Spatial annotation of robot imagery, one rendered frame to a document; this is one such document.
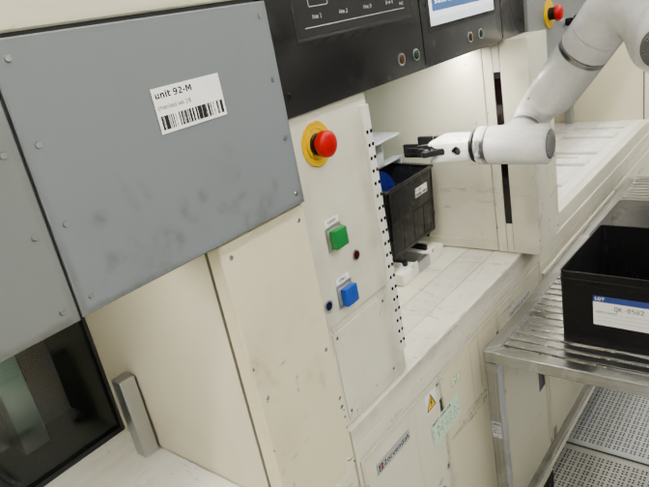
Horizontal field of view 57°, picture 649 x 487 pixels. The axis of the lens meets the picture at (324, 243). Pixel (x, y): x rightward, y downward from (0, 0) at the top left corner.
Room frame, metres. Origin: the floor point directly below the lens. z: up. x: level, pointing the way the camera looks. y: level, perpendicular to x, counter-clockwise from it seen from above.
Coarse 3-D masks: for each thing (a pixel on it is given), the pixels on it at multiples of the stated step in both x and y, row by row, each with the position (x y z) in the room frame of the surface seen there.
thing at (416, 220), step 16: (384, 160) 1.54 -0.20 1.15; (400, 160) 1.57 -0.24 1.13; (400, 176) 1.57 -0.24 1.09; (416, 176) 1.45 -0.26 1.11; (384, 192) 1.35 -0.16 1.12; (400, 192) 1.39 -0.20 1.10; (416, 192) 1.45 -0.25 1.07; (432, 192) 1.51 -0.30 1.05; (384, 208) 1.36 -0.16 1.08; (400, 208) 1.39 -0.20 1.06; (416, 208) 1.45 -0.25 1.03; (432, 208) 1.51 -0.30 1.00; (400, 224) 1.39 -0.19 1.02; (416, 224) 1.44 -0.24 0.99; (432, 224) 1.50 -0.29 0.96; (400, 240) 1.38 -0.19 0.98; (416, 240) 1.44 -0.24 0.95; (400, 256) 1.38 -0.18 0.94
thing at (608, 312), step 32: (576, 256) 1.22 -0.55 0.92; (608, 256) 1.33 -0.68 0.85; (640, 256) 1.28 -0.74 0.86; (576, 288) 1.13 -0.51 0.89; (608, 288) 1.08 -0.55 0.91; (640, 288) 1.04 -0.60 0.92; (576, 320) 1.13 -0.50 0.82; (608, 320) 1.08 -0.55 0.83; (640, 320) 1.04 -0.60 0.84; (640, 352) 1.04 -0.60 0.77
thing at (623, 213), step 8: (624, 200) 1.65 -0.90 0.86; (632, 200) 1.64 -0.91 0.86; (616, 208) 1.60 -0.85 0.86; (624, 208) 1.59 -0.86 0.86; (632, 208) 1.58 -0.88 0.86; (640, 208) 1.56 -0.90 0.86; (648, 208) 1.55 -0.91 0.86; (608, 216) 1.55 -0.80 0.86; (616, 216) 1.54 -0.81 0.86; (624, 216) 1.53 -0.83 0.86; (632, 216) 1.52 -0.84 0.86; (640, 216) 1.50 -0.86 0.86; (648, 216) 1.49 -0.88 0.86; (600, 224) 1.51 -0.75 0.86; (608, 224) 1.50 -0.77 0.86; (616, 224) 1.48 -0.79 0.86; (624, 224) 1.47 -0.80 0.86; (632, 224) 1.46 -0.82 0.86; (640, 224) 1.45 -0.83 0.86; (648, 224) 1.44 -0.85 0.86; (592, 232) 1.47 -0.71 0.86
